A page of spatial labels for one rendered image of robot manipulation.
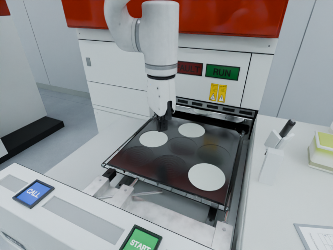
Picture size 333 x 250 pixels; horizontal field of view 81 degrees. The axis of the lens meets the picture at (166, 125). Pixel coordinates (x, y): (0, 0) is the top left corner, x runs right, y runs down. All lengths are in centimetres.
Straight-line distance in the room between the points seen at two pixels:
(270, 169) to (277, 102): 194
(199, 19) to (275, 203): 54
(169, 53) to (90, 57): 61
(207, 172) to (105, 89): 67
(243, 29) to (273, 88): 170
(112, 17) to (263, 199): 48
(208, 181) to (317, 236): 24
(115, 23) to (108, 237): 41
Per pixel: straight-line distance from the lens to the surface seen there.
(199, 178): 56
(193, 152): 64
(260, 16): 67
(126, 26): 50
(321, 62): 230
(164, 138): 70
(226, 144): 70
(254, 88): 76
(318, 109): 246
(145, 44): 49
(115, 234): 41
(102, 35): 95
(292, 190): 52
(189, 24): 70
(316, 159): 58
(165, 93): 49
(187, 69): 78
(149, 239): 38
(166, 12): 47
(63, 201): 48
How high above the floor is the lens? 130
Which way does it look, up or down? 31 degrees down
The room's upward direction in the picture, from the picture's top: straight up
